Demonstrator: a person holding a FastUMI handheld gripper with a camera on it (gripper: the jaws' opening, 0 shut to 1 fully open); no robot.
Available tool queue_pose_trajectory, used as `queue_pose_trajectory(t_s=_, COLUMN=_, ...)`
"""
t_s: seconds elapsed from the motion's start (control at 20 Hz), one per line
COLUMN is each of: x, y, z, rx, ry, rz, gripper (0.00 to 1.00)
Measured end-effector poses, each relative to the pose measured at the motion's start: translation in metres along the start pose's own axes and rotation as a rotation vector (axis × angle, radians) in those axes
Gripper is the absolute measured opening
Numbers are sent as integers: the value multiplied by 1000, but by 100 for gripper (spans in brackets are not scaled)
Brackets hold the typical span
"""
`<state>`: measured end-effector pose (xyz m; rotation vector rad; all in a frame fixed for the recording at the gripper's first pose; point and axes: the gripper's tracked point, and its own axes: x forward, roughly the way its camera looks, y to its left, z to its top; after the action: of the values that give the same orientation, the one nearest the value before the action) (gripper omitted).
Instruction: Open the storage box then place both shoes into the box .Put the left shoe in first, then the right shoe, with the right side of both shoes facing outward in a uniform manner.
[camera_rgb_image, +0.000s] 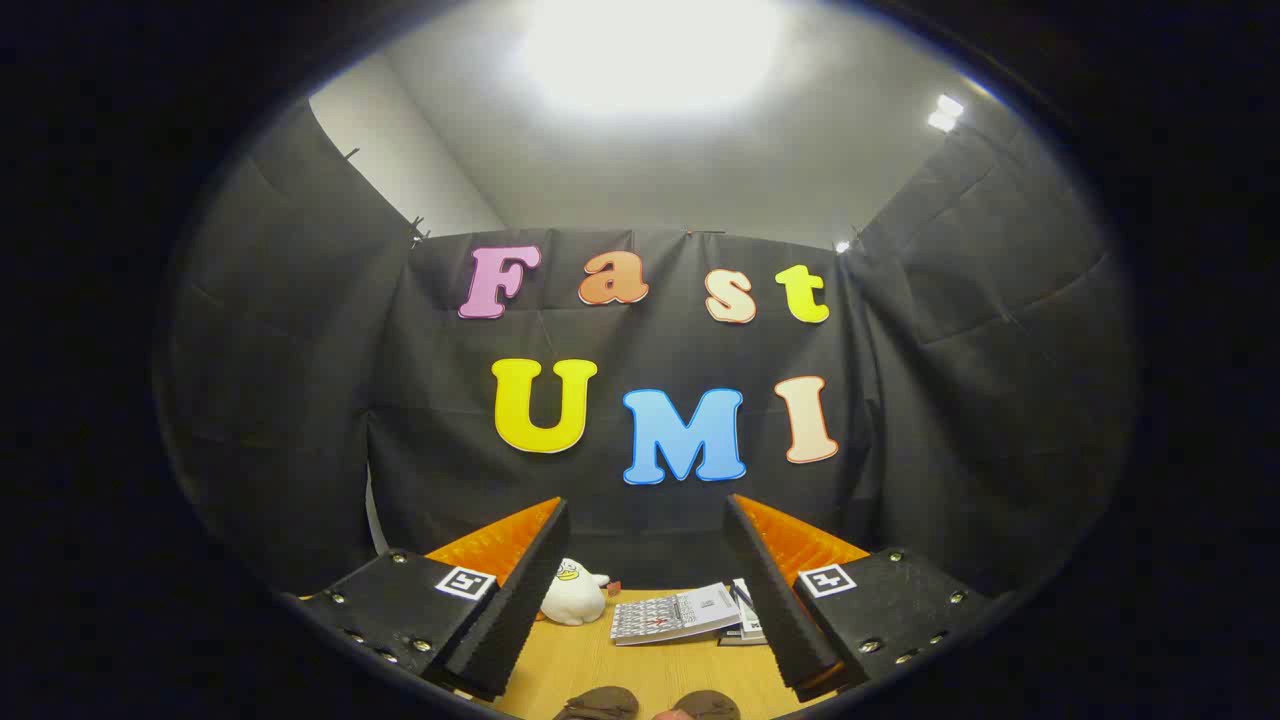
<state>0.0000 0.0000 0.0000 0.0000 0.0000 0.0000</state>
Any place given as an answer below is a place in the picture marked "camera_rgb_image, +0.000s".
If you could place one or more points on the white duck plush toy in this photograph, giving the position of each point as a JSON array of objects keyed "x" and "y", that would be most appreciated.
[{"x": 575, "y": 595}]

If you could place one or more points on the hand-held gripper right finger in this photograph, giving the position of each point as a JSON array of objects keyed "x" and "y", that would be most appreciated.
[{"x": 775, "y": 610}]

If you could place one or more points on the bright ceiling light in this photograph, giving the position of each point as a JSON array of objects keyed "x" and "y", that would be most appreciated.
[{"x": 650, "y": 50}]

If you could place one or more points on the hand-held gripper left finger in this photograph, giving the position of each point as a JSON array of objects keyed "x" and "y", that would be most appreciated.
[{"x": 520, "y": 610}]

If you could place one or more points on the small ceiling spotlight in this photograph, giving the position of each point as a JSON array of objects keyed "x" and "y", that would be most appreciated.
[{"x": 945, "y": 112}]

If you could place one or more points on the patterned cover book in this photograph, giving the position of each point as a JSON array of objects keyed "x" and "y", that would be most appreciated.
[{"x": 665, "y": 615}]

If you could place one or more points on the brown fuzzy shoe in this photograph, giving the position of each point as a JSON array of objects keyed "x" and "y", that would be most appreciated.
[
  {"x": 600, "y": 704},
  {"x": 708, "y": 706}
]

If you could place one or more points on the dark grey book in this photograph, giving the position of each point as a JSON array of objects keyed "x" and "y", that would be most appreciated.
[{"x": 742, "y": 638}]

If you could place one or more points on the white book with dark picture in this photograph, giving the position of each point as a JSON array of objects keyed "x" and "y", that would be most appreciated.
[{"x": 745, "y": 600}]

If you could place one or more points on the black backdrop cloth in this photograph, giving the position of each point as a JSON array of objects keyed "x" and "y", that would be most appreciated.
[{"x": 440, "y": 480}]

